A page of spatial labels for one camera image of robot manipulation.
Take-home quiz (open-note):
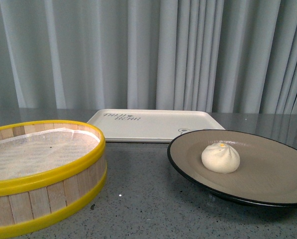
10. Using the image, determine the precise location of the beige plate with black rim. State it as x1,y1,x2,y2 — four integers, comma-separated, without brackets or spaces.
167,129,297,208

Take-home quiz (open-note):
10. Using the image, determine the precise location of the white rectangular tray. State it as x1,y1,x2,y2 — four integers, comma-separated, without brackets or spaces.
88,109,224,143

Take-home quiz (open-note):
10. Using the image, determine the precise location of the white steamed bun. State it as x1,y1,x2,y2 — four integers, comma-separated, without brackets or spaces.
201,142,240,174

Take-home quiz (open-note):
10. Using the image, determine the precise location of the white steamer cloth liner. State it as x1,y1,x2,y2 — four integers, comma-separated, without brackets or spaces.
0,128,100,180

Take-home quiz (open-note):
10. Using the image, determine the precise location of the yellow rimmed bamboo steamer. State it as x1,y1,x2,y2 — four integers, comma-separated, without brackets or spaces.
0,120,107,239

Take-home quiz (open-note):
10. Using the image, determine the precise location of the grey curtain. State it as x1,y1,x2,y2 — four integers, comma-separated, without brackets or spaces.
0,0,297,114

